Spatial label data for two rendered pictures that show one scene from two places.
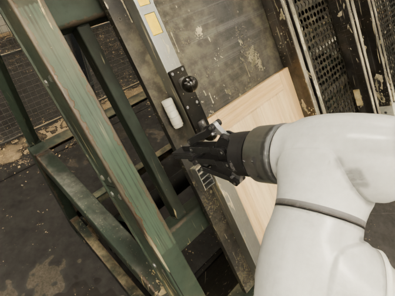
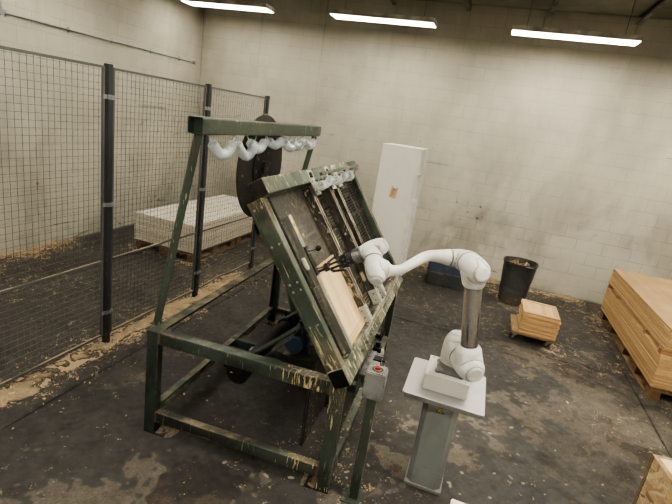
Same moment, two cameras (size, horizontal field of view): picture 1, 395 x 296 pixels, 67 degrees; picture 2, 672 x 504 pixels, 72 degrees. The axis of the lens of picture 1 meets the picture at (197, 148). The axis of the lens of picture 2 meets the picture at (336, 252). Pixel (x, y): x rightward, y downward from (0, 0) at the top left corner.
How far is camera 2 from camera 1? 2.32 m
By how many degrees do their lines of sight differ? 38
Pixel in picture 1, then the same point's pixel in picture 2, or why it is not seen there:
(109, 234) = (250, 357)
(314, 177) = (371, 248)
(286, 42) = (331, 242)
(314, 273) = (377, 261)
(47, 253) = (132, 452)
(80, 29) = not seen: hidden behind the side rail
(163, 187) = not seen: hidden behind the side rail
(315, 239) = (375, 257)
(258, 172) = (357, 257)
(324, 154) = (372, 244)
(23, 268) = (113, 466)
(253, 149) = (355, 252)
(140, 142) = not seen: hidden behind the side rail
